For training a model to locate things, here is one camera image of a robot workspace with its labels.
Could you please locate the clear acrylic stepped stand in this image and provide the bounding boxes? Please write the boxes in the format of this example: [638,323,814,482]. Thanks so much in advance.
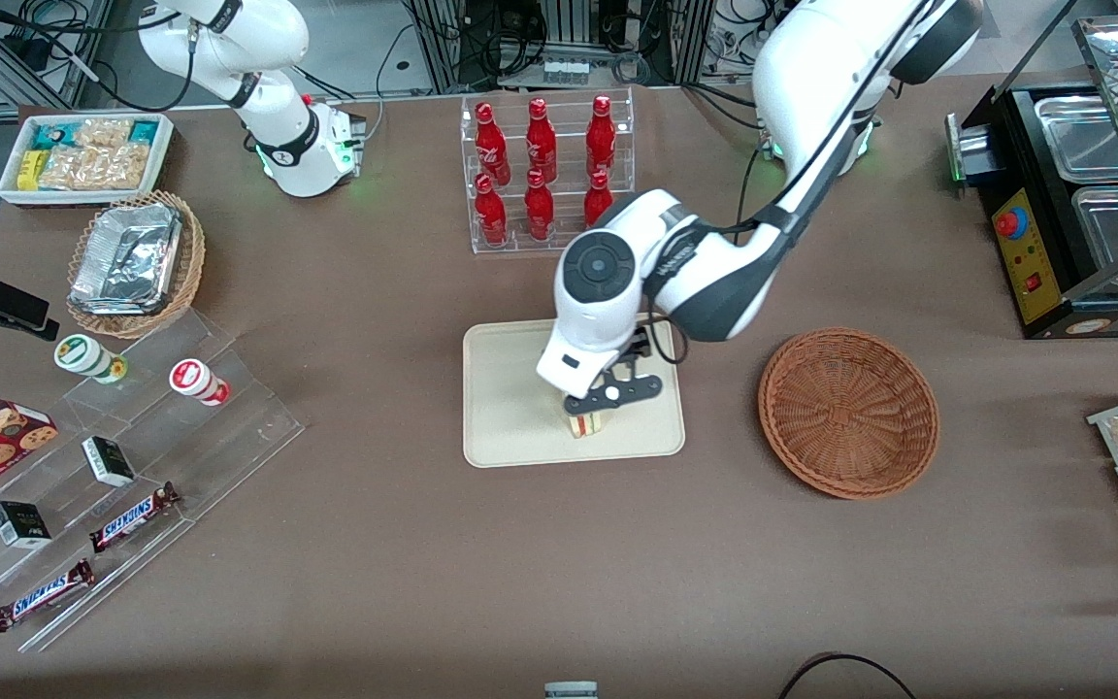
[0,309,306,653]

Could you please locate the clear bag of snacks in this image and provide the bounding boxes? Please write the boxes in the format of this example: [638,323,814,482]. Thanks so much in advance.
[74,118,133,149]
[38,144,150,191]

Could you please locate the clear acrylic bottle rack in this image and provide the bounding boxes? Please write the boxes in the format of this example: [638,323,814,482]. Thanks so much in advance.
[460,87,636,255]

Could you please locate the small black box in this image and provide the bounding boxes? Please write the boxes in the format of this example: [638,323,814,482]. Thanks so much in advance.
[0,501,52,550]
[82,436,136,487]

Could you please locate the Snickers chocolate bar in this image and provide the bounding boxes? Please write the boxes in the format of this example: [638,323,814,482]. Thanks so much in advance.
[0,558,96,634]
[89,483,181,554]

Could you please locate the black floor cable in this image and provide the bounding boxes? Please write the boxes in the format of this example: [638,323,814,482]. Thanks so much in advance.
[777,652,919,699]

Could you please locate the black hot food warmer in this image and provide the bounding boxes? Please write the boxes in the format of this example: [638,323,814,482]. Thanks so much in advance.
[947,15,1118,339]

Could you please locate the aluminium frame rack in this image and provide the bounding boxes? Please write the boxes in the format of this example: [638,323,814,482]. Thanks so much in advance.
[404,0,715,93]

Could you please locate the white rectangular snack bin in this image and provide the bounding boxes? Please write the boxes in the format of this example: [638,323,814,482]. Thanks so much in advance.
[0,112,175,207]

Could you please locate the light wicker basket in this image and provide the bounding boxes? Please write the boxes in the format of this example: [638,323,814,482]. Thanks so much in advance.
[66,190,207,340]

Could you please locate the red strawberry yogurt cup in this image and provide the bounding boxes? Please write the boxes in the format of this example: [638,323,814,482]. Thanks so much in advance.
[169,358,231,407]

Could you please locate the silver foil packets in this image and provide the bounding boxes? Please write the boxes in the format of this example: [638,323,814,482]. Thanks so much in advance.
[70,202,183,316]

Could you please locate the cream plastic tray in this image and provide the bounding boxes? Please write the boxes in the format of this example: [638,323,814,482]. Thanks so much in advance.
[463,313,686,469]

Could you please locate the green sunflower yogurt cup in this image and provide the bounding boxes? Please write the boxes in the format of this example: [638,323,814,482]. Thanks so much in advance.
[54,333,128,384]

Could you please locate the brown round wicker basket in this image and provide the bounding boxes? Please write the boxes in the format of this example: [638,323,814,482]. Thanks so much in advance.
[758,327,940,501]

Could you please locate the red cola bottle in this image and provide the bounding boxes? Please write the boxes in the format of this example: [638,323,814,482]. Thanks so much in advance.
[524,169,555,243]
[475,102,511,185]
[583,170,615,227]
[525,97,558,183]
[586,94,617,179]
[475,173,509,247]

